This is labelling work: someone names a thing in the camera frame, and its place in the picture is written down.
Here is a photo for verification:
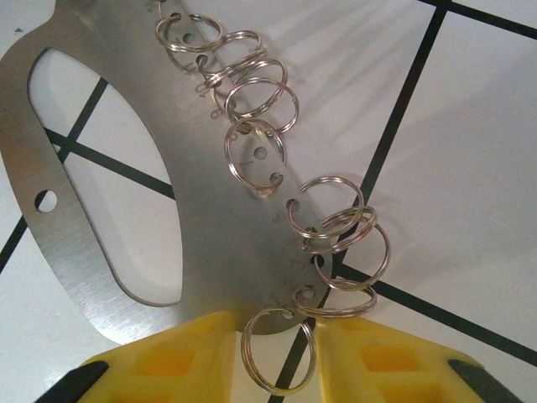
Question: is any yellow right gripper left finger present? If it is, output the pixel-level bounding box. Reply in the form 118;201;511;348
45;309;249;403

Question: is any silver split key ring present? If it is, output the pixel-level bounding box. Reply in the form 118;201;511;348
293;281;378;318
225;79;300;134
228;58;289;114
155;13;223;54
301;205;378;255
287;175;365;243
312;222;394;291
205;30;265;85
223;117;288;199
242;307;319;395

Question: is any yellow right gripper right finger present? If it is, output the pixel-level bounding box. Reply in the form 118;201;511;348
314;317;499;403

